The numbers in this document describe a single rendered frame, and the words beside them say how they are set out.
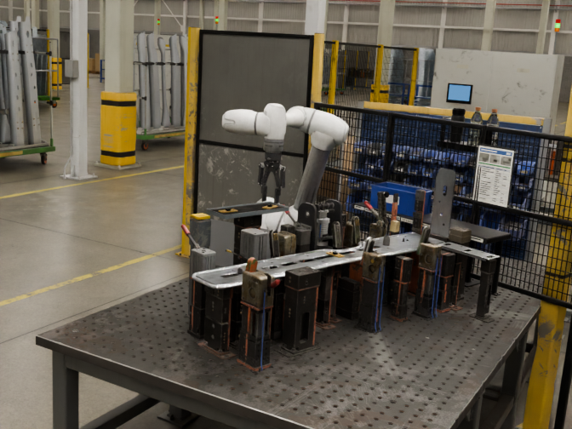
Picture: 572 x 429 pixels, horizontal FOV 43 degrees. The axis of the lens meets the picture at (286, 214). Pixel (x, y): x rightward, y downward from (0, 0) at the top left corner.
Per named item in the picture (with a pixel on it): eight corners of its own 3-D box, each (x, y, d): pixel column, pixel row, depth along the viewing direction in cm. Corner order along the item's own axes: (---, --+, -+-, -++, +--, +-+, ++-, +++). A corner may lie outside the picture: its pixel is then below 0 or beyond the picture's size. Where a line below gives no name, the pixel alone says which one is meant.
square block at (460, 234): (454, 301, 363) (462, 231, 355) (441, 297, 369) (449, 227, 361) (464, 299, 368) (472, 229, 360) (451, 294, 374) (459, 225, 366)
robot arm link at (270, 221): (243, 234, 411) (257, 203, 421) (272, 245, 409) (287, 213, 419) (242, 220, 397) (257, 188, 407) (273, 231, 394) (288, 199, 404)
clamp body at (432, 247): (427, 322, 334) (435, 248, 326) (407, 314, 343) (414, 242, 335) (439, 317, 340) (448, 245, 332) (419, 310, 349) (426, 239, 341)
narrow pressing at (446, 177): (448, 237, 365) (455, 170, 358) (429, 232, 374) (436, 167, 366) (449, 237, 366) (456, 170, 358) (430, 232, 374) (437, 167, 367)
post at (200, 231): (194, 321, 316) (197, 222, 307) (185, 316, 322) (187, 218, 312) (208, 317, 321) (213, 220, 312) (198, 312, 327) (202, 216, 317)
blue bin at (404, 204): (414, 217, 394) (417, 193, 391) (368, 207, 413) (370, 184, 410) (431, 213, 406) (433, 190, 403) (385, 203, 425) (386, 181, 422)
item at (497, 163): (508, 209, 370) (516, 149, 364) (470, 201, 387) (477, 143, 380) (510, 209, 372) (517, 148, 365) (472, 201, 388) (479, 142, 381)
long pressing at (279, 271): (220, 292, 268) (220, 288, 268) (185, 276, 284) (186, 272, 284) (449, 243, 358) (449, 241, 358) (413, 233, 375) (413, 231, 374)
